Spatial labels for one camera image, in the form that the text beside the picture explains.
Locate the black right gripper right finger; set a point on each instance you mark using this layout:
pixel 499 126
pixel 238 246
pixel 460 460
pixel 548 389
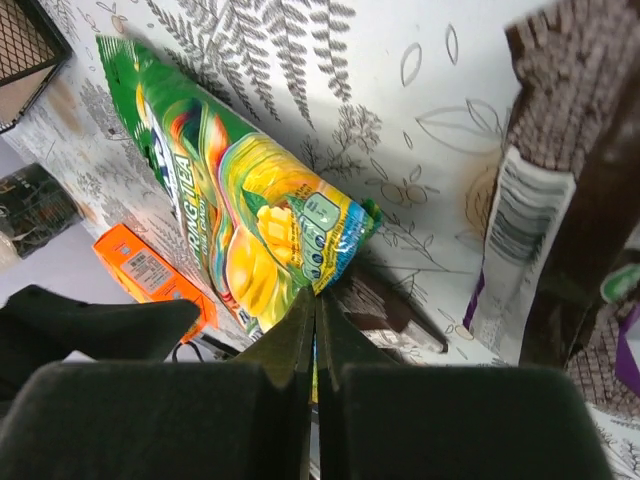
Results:
pixel 379 419

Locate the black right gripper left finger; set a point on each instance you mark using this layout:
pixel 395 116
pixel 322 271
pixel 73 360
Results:
pixel 88 392

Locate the brown candy bag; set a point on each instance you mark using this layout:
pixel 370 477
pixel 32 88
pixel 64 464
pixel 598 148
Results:
pixel 371 302

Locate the green yellow candy bag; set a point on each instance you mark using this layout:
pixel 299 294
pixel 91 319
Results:
pixel 260 225

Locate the brown candy bag barcode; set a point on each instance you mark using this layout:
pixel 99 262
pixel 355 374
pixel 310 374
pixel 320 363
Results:
pixel 560 267

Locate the orange Scrub Daddy box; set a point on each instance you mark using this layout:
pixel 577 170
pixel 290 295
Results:
pixel 147 277

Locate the black wire wooden shelf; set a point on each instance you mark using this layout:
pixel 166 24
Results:
pixel 33 50

